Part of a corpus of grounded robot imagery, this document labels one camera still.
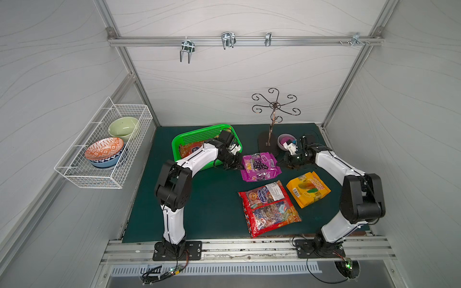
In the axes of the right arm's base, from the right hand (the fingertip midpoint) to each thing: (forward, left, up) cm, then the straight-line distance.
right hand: (278, 163), depth 90 cm
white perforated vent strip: (-46, +47, -9) cm, 67 cm away
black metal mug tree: (+20, +3, -6) cm, 21 cm away
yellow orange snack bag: (-11, -14, -5) cm, 18 cm away
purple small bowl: (+21, -6, -5) cm, 22 cm away
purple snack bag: (-3, +10, +2) cm, 11 cm away
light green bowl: (-1, +69, +25) cm, 73 cm away
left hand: (-4, +17, +1) cm, 18 cm away
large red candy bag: (-21, +6, -6) cm, 22 cm away
